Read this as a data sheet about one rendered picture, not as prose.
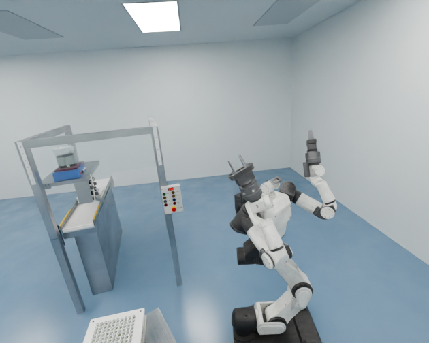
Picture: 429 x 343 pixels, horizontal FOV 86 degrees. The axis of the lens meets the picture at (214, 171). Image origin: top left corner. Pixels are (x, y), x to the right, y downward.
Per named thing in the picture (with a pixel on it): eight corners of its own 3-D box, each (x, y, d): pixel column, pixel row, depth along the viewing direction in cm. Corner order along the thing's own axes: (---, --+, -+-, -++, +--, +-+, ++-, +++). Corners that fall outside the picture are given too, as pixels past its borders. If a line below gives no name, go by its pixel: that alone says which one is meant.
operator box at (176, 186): (183, 211, 216) (180, 185, 208) (165, 214, 212) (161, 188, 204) (182, 208, 222) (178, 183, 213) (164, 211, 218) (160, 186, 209)
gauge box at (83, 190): (92, 202, 202) (86, 181, 196) (79, 204, 200) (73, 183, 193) (97, 192, 222) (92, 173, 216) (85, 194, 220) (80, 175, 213)
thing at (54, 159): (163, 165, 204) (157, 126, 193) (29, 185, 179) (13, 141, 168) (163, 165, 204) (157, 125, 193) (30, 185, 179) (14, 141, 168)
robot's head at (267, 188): (260, 196, 139) (260, 182, 136) (269, 190, 145) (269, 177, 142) (269, 199, 134) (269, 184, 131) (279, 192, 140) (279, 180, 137)
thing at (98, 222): (98, 231, 215) (95, 222, 212) (64, 239, 208) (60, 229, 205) (114, 184, 334) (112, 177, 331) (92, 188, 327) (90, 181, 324)
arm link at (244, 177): (225, 174, 108) (237, 195, 111) (231, 178, 99) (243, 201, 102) (248, 160, 109) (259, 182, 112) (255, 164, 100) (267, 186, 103)
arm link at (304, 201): (327, 226, 142) (293, 207, 150) (328, 218, 153) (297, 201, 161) (337, 211, 138) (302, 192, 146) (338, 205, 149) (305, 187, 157)
